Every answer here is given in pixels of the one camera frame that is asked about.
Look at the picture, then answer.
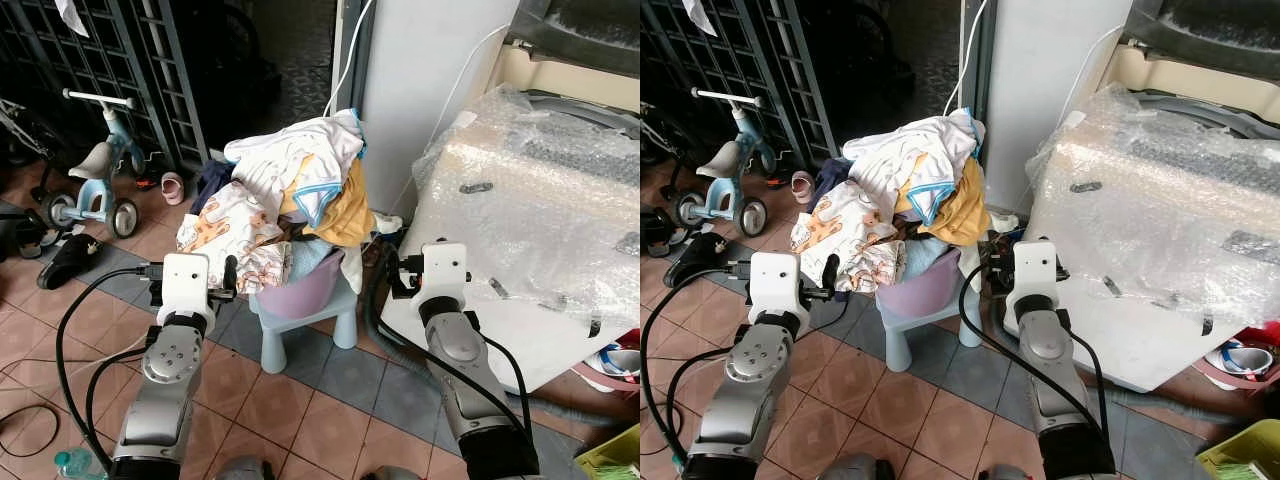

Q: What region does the light blue plastic stool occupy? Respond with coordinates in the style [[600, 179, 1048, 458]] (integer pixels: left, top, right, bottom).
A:
[[877, 268, 984, 374], [248, 272, 360, 375]]

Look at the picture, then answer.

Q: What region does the red plastic basin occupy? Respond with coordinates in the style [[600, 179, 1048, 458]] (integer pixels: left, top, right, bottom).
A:
[[1194, 319, 1280, 393], [569, 327, 641, 403]]

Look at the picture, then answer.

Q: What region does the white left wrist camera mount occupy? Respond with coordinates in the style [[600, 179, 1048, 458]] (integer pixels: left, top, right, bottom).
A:
[[160, 253, 214, 323], [748, 251, 802, 317]]

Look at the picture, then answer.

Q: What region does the short black left arm cable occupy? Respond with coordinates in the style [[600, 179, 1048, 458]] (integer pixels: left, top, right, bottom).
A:
[[84, 345, 153, 446], [664, 344, 739, 446]]

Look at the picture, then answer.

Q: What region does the white bear print cloth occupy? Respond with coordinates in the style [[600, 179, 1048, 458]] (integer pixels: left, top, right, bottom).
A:
[[176, 181, 294, 294], [789, 179, 907, 294]]

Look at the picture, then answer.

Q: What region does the dark navy garment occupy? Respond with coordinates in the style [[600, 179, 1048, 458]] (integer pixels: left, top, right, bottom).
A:
[[193, 160, 237, 213], [814, 157, 853, 207]]

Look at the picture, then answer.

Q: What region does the black bicycle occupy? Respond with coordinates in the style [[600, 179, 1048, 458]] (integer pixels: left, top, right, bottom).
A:
[[0, 97, 63, 203], [640, 99, 683, 193]]

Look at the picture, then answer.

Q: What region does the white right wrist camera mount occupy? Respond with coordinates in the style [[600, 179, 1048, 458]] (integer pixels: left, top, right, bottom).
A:
[[1012, 239, 1062, 301], [420, 242, 471, 302]]

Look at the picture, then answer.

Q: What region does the thin black floor wire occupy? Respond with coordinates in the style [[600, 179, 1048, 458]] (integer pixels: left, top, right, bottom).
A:
[[0, 354, 63, 462]]

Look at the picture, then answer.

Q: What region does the white washing machine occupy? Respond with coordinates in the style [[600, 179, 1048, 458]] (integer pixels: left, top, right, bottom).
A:
[[378, 38, 641, 394], [994, 38, 1280, 394]]

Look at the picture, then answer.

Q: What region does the grey robot left leg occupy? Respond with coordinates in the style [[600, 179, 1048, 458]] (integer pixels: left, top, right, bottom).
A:
[[214, 454, 277, 480], [814, 452, 897, 480]]

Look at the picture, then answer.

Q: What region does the white and blue scoop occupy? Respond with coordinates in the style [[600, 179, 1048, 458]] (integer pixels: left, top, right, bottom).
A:
[[1204, 341, 1277, 380], [584, 344, 641, 382]]

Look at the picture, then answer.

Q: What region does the thick white wall cable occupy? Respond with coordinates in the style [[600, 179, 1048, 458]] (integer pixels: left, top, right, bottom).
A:
[[941, 0, 992, 114], [321, 0, 377, 118]]

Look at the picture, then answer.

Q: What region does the purple plastic basin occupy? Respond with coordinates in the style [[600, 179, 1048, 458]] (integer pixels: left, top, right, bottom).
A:
[[874, 249, 965, 320], [249, 249, 348, 320]]

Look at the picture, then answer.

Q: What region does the black slipper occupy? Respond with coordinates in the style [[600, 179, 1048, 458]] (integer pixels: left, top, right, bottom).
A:
[[662, 231, 727, 290], [37, 234, 102, 292]]

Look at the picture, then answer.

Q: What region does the white hanging cloth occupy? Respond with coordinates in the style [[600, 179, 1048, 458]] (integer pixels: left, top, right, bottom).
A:
[[682, 0, 720, 37], [54, 0, 92, 40]]

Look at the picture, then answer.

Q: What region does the blue child tricycle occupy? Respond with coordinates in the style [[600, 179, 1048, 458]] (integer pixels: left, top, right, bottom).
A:
[[674, 87, 771, 239], [39, 87, 142, 241]]

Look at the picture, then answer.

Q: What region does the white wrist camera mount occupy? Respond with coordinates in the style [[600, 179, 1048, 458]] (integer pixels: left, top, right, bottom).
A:
[[748, 251, 802, 317], [160, 253, 214, 323], [420, 242, 471, 302], [1012, 239, 1062, 301]]

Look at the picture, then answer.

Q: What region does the black plastic tub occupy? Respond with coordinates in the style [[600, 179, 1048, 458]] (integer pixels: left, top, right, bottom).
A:
[[1119, 0, 1280, 83], [504, 0, 641, 78]]

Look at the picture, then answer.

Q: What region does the yellow garment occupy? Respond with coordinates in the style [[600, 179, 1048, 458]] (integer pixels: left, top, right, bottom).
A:
[[280, 158, 377, 250], [900, 158, 992, 247]]

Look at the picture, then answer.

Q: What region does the clear bubble wrap sheet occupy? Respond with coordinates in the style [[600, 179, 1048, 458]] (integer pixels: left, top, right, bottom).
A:
[[1024, 81, 1280, 338], [411, 84, 641, 333]]

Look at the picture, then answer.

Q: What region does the light blue garment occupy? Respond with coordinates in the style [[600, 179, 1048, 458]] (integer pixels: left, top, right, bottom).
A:
[[288, 240, 347, 287], [898, 237, 953, 283]]

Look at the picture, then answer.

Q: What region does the white garment with blue trim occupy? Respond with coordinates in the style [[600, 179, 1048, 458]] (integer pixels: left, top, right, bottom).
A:
[[842, 107, 987, 228], [224, 109, 367, 229]]

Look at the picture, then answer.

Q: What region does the green plastic basket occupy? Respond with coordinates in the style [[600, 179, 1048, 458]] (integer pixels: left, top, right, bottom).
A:
[[1194, 417, 1280, 480], [574, 422, 641, 480]]

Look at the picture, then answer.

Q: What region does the long black left arm cable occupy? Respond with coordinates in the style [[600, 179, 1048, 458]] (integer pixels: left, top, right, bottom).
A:
[[54, 262, 166, 473], [640, 261, 756, 473]]

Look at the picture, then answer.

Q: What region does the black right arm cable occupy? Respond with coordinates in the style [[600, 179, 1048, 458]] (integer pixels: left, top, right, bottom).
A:
[[372, 240, 536, 443], [957, 255, 1109, 437]]

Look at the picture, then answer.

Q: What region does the black metal grid gate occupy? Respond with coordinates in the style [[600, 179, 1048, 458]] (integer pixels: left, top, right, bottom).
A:
[[0, 0, 217, 178], [640, 0, 843, 173]]

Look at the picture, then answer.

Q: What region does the thin white wall cable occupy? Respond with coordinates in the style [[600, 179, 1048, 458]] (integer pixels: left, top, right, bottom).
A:
[[428, 24, 512, 153], [1053, 24, 1128, 133]]

